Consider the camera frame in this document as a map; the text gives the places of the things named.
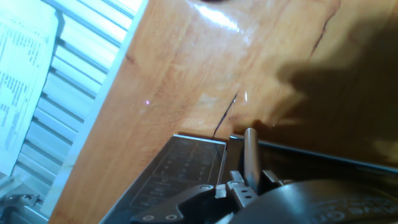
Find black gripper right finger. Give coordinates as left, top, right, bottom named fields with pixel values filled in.
left=262, top=169, right=294, bottom=188

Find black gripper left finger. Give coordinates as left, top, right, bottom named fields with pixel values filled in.
left=129, top=169, right=259, bottom=224

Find microwave door with handle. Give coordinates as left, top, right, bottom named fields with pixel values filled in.
left=217, top=127, right=398, bottom=203

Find wooden board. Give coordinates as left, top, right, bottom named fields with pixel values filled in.
left=48, top=0, right=398, bottom=224

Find printed paper sheet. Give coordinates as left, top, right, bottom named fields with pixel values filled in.
left=0, top=0, right=60, bottom=175

